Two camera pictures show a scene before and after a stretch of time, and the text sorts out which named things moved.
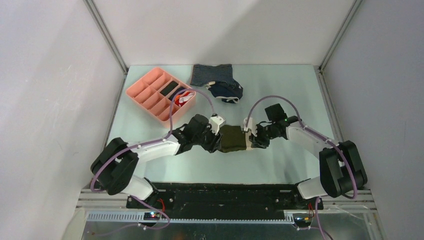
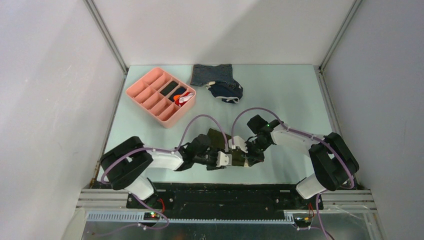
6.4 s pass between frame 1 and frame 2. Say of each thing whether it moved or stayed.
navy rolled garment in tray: stayed
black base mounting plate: stayed
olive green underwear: moved
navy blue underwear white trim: stayed
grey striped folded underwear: stayed
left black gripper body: moved
